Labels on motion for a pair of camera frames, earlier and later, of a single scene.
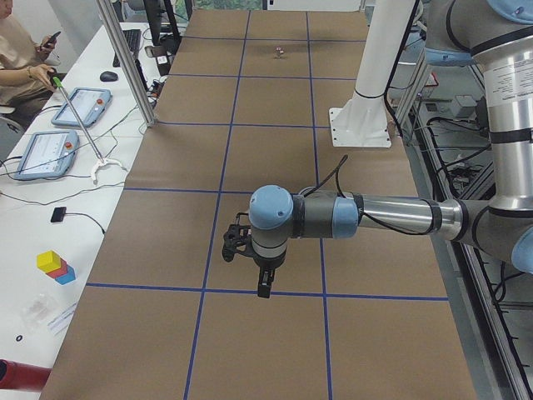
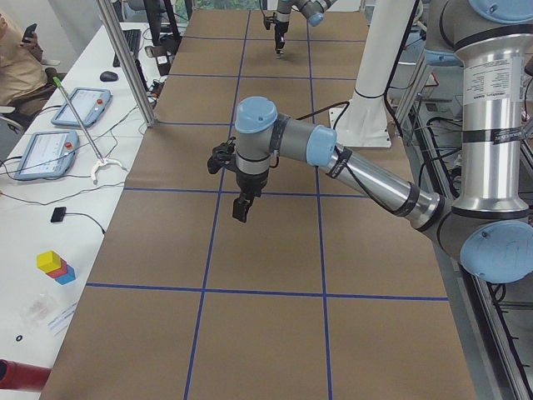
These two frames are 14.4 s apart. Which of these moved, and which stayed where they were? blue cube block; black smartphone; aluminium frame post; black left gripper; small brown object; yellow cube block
Moved: black smartphone; black left gripper
Stayed: aluminium frame post; yellow cube block; small brown object; blue cube block
